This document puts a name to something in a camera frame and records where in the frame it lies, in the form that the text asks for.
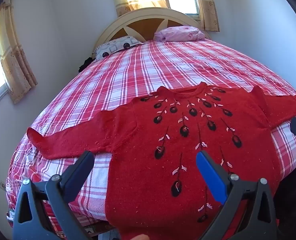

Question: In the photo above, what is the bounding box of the black cloth heap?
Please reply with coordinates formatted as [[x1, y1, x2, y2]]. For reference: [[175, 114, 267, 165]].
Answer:
[[78, 57, 95, 72]]

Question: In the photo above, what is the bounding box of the red knitted sweater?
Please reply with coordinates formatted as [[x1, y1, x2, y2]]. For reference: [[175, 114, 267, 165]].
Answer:
[[27, 82, 296, 240]]

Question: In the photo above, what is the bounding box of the cream and wood headboard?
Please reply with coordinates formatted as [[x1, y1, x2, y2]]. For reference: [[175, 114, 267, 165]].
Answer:
[[92, 7, 211, 55]]

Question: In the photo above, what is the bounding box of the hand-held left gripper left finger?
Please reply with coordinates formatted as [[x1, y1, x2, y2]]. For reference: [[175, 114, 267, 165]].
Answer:
[[13, 151, 96, 240]]

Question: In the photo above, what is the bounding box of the pink floral pillow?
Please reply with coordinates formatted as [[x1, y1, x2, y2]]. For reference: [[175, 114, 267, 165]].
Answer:
[[154, 26, 206, 42]]

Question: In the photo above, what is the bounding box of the beige side window curtain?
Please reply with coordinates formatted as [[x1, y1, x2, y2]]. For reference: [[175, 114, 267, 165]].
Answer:
[[0, 0, 38, 105]]

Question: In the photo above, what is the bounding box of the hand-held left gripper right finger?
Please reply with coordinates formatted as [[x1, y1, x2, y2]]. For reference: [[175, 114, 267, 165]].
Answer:
[[196, 150, 278, 240]]

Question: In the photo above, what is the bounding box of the grey patterned pillow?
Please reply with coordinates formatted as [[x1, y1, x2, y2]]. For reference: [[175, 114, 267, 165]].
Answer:
[[92, 35, 145, 60]]

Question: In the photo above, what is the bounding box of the bed with red plaid sheet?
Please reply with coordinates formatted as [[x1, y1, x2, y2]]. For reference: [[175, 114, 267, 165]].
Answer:
[[6, 39, 296, 233]]

